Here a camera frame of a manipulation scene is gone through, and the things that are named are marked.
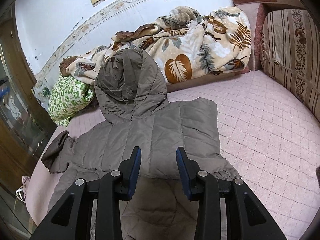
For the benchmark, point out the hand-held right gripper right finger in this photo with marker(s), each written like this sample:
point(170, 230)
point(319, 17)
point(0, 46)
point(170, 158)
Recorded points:
point(182, 172)

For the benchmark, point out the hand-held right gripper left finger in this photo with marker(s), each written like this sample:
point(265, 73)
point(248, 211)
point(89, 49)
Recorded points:
point(135, 170)

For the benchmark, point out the grey hooded puffer jacket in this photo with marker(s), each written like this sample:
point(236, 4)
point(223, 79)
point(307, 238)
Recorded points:
point(140, 130)

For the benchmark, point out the green patterned pillow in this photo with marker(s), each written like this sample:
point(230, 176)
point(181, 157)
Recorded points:
point(67, 97)

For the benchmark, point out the white bag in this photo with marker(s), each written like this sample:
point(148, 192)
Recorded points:
point(25, 182)

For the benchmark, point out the wooden cabinet with glass door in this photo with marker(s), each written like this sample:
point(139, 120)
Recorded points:
point(15, 155)

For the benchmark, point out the clear plastic bag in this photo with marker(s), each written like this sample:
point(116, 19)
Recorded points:
point(41, 88)

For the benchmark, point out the leaf print fleece blanket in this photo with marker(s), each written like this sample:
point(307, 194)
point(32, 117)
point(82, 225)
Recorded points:
point(200, 37)

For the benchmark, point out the striped floral cushion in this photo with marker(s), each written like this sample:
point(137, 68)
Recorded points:
point(287, 55)

